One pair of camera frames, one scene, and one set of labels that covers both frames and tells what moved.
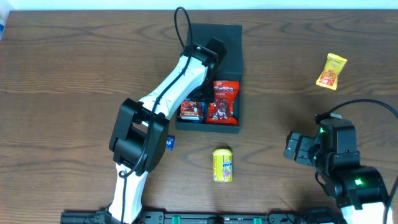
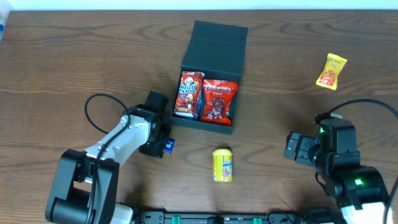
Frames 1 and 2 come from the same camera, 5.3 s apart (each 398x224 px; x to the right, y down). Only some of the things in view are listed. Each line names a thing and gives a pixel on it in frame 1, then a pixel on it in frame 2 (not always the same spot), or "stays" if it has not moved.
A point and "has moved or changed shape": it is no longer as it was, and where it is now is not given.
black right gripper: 294,147 stays
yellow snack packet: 333,66 stays
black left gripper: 204,93 -> 154,149
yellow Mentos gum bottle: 222,165 stays
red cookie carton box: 190,110 has moved or changed shape
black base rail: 204,218 stays
